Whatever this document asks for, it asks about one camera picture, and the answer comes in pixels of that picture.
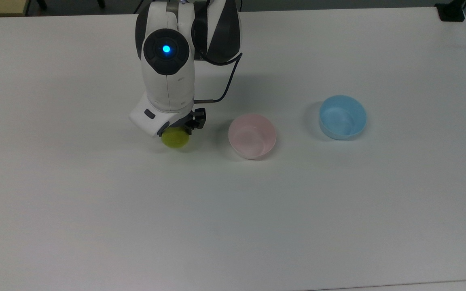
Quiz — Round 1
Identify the pink plastic bowl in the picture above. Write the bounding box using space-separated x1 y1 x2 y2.
228 113 277 160

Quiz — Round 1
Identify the blue plastic bowl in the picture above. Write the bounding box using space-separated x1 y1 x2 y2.
318 95 368 141

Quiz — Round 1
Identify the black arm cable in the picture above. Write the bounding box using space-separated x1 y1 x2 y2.
194 52 244 104

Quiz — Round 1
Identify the black table clamp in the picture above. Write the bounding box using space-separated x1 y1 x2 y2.
435 0 466 23

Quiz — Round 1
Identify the dark Franka gripper body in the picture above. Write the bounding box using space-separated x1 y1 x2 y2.
129 95 195 139

